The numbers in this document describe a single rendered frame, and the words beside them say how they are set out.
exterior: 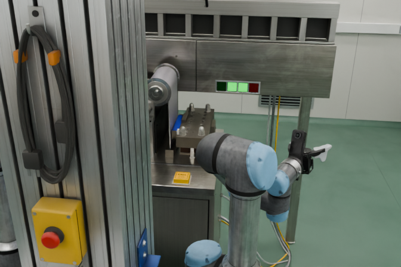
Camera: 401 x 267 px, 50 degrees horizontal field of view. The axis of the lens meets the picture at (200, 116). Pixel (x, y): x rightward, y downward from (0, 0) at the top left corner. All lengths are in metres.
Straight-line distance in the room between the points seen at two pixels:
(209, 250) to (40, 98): 0.79
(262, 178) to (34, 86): 0.59
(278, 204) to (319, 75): 1.10
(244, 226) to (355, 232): 2.21
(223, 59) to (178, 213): 0.86
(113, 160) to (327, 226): 2.66
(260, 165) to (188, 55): 1.38
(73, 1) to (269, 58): 1.70
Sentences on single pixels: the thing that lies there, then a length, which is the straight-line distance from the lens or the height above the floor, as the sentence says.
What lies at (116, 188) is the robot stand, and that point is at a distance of 0.88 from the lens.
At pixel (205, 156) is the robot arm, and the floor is 1.42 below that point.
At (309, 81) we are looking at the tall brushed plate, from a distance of 2.41.
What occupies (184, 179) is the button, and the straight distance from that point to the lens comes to 1.99.
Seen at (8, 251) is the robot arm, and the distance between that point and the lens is 1.51.
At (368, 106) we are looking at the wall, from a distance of 5.11.
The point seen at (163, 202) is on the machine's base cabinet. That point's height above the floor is 0.79.
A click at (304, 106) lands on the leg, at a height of 1.02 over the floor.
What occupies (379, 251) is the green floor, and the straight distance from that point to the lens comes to 3.27.
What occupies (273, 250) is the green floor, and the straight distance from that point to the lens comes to 3.06.
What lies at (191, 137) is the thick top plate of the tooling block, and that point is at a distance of 2.14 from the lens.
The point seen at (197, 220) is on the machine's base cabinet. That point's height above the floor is 0.70.
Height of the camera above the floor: 1.96
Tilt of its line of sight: 23 degrees down
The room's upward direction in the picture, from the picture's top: 1 degrees clockwise
